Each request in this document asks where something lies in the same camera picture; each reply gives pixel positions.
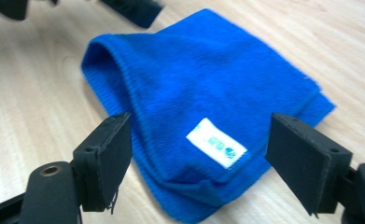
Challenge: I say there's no blue cloth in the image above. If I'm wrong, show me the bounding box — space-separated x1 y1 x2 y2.
80 8 337 224

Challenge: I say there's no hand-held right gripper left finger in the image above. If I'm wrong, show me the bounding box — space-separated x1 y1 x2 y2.
72 112 133 213

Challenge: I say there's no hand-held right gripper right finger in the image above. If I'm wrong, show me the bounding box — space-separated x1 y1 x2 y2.
263 112 354 217

